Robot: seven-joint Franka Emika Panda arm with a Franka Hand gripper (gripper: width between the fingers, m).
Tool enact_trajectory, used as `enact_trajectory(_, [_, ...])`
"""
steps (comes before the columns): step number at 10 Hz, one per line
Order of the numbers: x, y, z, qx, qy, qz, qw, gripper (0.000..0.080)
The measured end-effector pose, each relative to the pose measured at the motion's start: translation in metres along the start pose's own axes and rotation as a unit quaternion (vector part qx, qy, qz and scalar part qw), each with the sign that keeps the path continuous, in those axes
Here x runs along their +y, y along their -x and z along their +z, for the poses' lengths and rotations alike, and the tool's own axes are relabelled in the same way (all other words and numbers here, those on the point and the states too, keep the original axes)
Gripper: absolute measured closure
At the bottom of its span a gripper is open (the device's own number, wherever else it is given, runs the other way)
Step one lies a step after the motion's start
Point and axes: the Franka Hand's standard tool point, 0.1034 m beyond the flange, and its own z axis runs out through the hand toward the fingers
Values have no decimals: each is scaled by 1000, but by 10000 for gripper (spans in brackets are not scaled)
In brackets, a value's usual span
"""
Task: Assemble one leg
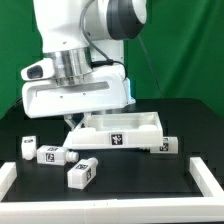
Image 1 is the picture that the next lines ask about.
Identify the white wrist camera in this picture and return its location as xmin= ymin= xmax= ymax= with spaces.
xmin=21 ymin=58 xmax=55 ymax=81

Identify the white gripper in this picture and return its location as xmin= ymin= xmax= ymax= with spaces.
xmin=22 ymin=65 xmax=131 ymax=130

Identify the white square table top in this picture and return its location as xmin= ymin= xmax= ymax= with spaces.
xmin=63 ymin=112 xmax=163 ymax=150

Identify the white U-shaped obstacle fence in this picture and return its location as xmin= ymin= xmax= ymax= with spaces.
xmin=0 ymin=157 xmax=224 ymax=224

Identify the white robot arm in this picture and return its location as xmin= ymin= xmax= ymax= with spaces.
xmin=21 ymin=0 xmax=147 ymax=127

